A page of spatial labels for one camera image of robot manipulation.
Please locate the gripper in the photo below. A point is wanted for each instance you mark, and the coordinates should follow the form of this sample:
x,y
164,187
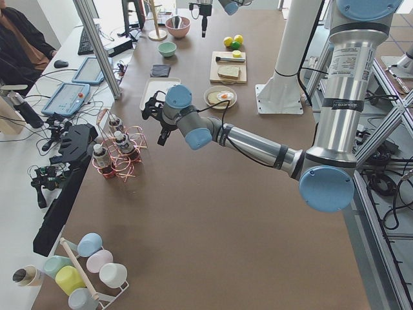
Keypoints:
x,y
203,13
166,126

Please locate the plain bread slice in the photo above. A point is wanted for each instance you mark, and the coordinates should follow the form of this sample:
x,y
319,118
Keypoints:
x,y
230,72

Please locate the bread slice with fried egg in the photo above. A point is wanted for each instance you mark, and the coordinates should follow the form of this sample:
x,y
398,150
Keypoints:
x,y
216,97

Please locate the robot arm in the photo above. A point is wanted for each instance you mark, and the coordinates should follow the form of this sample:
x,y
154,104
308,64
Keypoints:
x,y
230,7
324,171

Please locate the cream rabbit tray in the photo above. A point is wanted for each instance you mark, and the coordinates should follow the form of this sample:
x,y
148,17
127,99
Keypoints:
x,y
155,84

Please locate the pink bowl with ice cubes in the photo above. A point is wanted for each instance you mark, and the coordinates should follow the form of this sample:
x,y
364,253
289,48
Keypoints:
x,y
178,33

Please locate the metal ice scoop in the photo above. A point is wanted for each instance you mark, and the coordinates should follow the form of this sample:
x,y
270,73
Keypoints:
x,y
176,21

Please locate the yellow lemon left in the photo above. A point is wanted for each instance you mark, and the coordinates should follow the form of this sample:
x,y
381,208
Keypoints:
x,y
227,41

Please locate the yellow lemon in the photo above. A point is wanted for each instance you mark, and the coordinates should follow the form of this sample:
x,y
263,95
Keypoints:
x,y
239,38
227,41

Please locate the yellow lemon right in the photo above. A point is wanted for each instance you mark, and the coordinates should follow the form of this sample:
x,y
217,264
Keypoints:
x,y
239,38

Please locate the lime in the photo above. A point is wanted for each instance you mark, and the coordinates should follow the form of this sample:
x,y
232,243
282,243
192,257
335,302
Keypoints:
x,y
235,45

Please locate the tea bottle two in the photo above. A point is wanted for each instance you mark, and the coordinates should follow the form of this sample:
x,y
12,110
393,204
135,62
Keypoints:
x,y
124,145

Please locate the half lemon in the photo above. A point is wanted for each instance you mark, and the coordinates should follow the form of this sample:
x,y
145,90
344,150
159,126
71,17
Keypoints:
x,y
236,54

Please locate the mint green bowl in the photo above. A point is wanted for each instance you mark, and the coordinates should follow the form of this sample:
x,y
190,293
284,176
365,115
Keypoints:
x,y
167,49

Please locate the wooden mug tree stand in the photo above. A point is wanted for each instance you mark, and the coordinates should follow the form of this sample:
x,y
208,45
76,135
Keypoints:
x,y
157,34

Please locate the tea bottle one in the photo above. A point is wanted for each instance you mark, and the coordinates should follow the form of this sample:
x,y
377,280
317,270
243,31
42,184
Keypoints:
x,y
116,124

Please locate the wooden cutting board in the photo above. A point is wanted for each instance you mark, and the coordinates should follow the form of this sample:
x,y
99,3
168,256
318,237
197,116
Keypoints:
x,y
214,78

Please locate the white plate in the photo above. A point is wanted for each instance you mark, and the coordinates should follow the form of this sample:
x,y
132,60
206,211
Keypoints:
x,y
221,105

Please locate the dark grey cloth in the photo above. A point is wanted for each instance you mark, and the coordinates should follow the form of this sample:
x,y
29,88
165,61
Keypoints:
x,y
160,71

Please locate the tea bottle three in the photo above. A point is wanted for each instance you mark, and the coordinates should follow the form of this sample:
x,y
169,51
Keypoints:
x,y
103,161

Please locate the blue teach pendant far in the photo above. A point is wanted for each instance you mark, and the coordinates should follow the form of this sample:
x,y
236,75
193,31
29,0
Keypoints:
x,y
89,72

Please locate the blue teach pendant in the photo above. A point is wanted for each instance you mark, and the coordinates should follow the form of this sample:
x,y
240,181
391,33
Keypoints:
x,y
89,72
67,99

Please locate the blue teach pendant near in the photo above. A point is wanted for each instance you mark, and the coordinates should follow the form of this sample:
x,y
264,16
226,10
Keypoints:
x,y
67,99

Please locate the black keyboard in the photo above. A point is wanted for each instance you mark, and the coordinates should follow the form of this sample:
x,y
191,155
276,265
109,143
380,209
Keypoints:
x,y
85,45

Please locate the computer mouse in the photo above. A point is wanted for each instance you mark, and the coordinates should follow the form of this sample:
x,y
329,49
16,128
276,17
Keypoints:
x,y
60,64

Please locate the pink cup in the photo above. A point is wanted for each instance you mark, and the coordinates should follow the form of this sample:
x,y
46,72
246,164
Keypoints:
x,y
99,259

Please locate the black thermos bottle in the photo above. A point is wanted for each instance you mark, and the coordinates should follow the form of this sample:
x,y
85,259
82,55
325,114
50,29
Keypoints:
x,y
25,110

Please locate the white cup rack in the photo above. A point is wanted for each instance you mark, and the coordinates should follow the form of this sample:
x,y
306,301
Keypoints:
x,y
107,297

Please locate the white cup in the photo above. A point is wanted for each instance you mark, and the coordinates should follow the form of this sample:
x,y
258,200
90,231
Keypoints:
x,y
113,275

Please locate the seated person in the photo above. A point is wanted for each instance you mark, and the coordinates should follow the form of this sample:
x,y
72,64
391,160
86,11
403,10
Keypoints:
x,y
24,50

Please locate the mint cup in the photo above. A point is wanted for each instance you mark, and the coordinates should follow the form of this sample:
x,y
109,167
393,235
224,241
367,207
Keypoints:
x,y
54,264

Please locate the yellow cup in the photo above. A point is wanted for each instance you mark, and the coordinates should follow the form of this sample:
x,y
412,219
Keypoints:
x,y
68,279

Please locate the grey blue cup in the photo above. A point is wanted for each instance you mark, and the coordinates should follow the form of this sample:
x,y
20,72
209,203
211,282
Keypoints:
x,y
80,299

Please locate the paper coffee cup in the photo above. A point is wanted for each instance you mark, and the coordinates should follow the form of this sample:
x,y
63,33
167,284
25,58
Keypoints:
x,y
28,276

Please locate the copper wire bottle rack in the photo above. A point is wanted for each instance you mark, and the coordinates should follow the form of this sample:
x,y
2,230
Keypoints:
x,y
122,164

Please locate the aluminium frame post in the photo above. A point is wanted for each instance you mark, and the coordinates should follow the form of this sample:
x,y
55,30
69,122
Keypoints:
x,y
85,15

